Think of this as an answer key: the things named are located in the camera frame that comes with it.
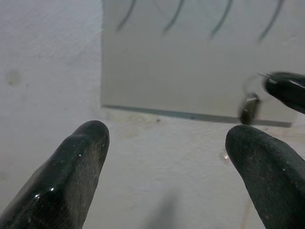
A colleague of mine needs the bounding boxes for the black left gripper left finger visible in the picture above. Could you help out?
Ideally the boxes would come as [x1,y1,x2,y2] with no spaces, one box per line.
[0,120,111,229]

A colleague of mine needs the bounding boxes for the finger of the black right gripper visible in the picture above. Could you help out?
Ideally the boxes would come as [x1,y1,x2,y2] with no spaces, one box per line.
[262,71,305,115]

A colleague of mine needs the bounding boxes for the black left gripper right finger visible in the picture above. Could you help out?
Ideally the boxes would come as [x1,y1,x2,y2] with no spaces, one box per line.
[224,124,305,229]

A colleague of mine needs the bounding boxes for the silver keys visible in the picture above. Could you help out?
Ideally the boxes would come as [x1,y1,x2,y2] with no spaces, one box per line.
[238,72,269,125]

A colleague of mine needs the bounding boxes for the white hook rack plate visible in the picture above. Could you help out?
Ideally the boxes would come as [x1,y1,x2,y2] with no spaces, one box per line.
[101,0,299,127]

